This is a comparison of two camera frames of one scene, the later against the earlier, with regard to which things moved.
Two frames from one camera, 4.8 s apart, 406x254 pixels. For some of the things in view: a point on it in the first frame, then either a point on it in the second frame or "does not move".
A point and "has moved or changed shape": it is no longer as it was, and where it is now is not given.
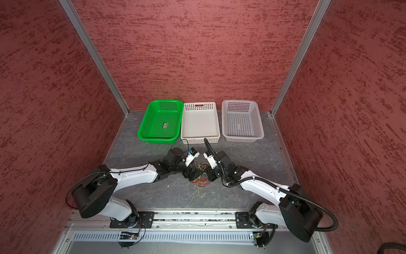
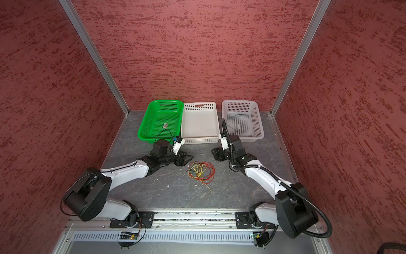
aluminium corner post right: x=320 y=12 does not move
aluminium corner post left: x=77 y=23 does not move
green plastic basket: x=163 y=121 does not move
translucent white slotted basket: x=241 y=121 does not move
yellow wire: x=201 y=168 has moved or changed shape
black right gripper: x=210 y=173 → x=219 y=154
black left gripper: x=193 y=176 → x=182 y=162
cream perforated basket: x=200 y=121 does not move
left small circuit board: x=128 y=236 does not move
